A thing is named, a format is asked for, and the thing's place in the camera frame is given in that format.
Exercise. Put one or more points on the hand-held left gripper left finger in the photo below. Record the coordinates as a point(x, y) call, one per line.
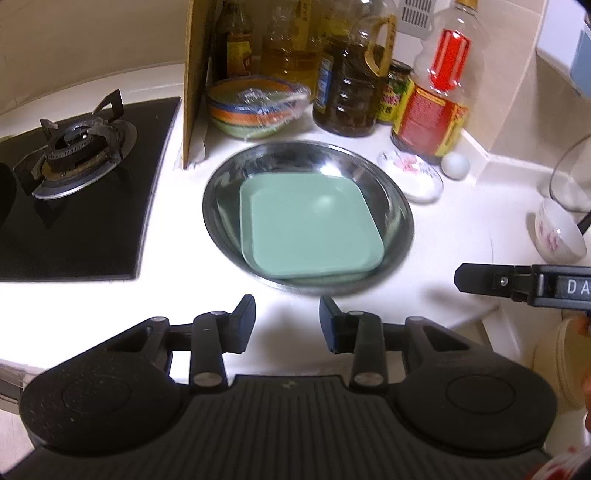
point(244, 325)

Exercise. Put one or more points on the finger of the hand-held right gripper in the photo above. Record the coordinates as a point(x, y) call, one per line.
point(485, 278)

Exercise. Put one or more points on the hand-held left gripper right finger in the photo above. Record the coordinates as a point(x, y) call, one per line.
point(327, 327)

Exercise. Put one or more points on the white floral ceramic bowl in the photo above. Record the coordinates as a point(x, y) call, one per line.
point(554, 235)

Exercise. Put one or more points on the green square plate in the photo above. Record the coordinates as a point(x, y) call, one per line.
point(309, 226)

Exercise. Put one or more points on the small floral glass dish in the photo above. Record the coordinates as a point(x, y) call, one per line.
point(415, 180)

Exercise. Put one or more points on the large steel basin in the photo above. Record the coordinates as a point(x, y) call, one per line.
point(221, 203)

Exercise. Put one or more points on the glass pot lid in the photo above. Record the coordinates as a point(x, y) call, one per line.
point(565, 184)

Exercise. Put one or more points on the pale egg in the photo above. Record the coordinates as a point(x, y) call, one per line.
point(455, 165)

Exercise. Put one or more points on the black glass gas stove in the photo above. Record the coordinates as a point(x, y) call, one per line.
point(92, 240)

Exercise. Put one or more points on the red white patterned clothing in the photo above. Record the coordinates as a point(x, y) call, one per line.
point(568, 470)

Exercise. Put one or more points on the green-lidded jar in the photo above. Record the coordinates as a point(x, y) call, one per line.
point(392, 97)

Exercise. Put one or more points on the colourful striped bowl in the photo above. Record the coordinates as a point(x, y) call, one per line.
point(235, 115)

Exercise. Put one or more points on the cardboard sheet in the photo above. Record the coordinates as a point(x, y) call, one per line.
point(196, 92)

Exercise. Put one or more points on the black burner grate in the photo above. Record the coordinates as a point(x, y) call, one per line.
point(69, 152)

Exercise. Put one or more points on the yellow oil bottle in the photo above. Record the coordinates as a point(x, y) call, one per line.
point(286, 60)

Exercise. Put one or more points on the white vent panel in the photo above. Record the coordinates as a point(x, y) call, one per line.
point(413, 16)

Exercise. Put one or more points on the small dark sauce bottle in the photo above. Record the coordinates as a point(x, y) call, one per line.
point(238, 50)

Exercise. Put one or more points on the blue white wall box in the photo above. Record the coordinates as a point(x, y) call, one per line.
point(563, 41)

